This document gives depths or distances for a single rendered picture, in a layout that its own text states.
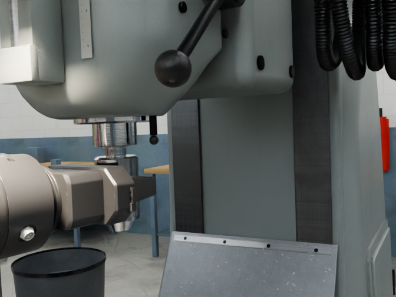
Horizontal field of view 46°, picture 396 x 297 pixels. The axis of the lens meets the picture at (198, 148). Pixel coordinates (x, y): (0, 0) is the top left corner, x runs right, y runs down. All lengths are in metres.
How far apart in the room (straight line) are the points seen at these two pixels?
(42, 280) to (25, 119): 4.70
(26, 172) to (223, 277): 0.52
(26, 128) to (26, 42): 6.48
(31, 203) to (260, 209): 0.52
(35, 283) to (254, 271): 1.69
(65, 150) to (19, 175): 5.97
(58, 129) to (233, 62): 5.96
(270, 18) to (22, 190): 0.38
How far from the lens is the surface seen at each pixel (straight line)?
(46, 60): 0.42
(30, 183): 0.41
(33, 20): 0.42
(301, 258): 0.82
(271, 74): 0.61
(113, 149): 0.50
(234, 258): 0.86
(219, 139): 0.86
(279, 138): 0.82
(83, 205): 0.43
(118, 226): 0.51
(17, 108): 7.00
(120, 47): 0.41
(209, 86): 0.57
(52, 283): 2.38
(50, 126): 6.55
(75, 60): 0.43
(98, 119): 0.47
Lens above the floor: 1.30
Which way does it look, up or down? 3 degrees down
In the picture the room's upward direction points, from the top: 2 degrees counter-clockwise
